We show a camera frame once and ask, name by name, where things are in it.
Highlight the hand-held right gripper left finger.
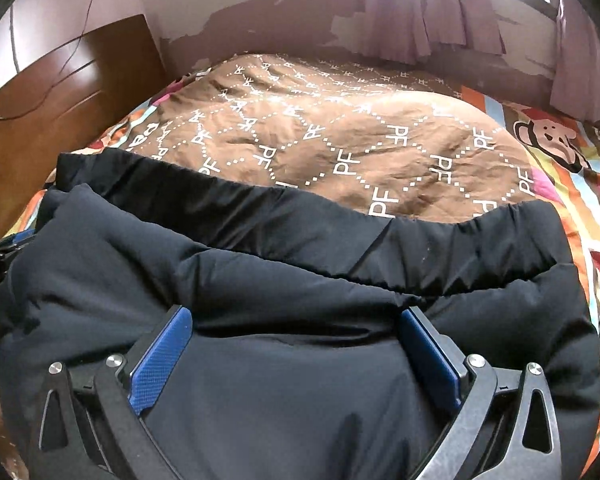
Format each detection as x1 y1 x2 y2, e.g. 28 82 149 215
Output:
30 305 203 480

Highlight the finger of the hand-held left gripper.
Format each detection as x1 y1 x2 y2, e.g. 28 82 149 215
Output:
0 232 35 281

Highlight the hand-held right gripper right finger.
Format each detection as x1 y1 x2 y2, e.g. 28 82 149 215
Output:
399 306 565 480

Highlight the black puffer jacket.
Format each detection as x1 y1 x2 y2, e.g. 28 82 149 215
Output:
0 147 600 480

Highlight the wooden headboard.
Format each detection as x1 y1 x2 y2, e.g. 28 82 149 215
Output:
0 12 173 196

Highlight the colourful printed bed sheet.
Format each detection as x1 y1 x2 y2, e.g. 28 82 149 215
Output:
0 67 600 480

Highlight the brown patterned quilt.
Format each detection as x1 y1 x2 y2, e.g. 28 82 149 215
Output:
127 51 553 223

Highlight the purple curtain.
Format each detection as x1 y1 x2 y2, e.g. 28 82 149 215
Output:
362 0 510 67
549 0 600 122

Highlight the black wall cable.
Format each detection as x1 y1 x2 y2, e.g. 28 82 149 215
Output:
0 0 105 122

